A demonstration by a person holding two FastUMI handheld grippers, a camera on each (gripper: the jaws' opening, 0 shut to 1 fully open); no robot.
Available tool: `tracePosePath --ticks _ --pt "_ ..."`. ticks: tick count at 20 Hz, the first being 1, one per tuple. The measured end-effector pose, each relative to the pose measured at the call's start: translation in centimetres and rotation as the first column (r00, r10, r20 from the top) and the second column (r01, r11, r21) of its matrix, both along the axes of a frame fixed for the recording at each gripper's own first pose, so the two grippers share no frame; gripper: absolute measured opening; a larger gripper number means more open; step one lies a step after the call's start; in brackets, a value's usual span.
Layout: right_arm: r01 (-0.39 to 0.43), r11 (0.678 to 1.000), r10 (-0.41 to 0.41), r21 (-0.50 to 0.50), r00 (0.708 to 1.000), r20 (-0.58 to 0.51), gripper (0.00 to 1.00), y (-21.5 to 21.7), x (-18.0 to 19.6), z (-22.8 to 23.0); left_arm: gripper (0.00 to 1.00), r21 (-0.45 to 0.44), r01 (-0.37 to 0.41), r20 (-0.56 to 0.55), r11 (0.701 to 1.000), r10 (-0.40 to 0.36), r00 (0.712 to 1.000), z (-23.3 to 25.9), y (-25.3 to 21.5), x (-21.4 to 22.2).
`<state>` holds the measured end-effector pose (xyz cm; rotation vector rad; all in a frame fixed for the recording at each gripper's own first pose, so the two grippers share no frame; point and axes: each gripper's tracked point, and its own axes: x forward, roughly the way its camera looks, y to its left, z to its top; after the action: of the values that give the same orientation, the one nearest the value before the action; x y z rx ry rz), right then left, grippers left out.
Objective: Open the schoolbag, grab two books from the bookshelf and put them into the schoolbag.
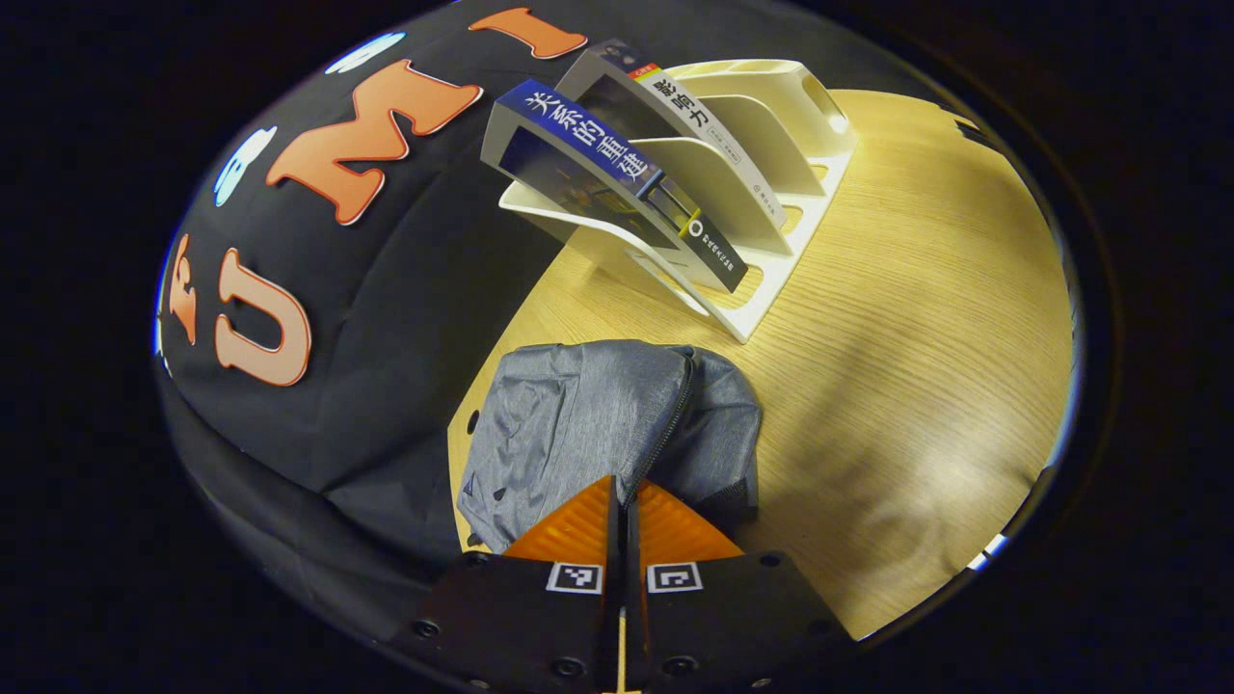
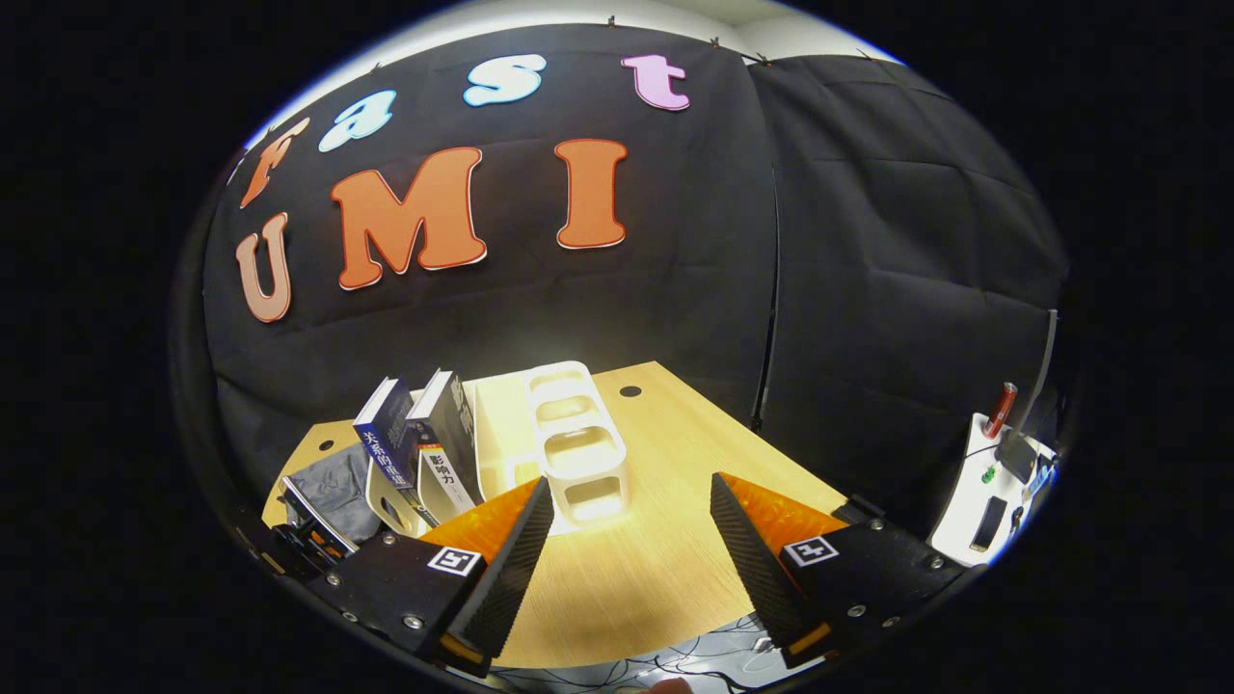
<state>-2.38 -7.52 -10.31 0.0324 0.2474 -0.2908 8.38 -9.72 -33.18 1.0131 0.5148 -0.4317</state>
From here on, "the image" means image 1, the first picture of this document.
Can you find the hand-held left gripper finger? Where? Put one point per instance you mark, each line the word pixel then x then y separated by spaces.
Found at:
pixel 633 549
pixel 613 549

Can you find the grey schoolbag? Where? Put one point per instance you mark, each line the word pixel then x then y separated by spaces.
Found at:
pixel 578 414

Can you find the blue spine book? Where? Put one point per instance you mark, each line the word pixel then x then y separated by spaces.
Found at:
pixel 588 145

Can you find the white portrait cover book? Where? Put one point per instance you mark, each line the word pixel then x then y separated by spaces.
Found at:
pixel 689 111

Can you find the white bookshelf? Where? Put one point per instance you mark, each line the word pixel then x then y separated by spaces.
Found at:
pixel 771 125

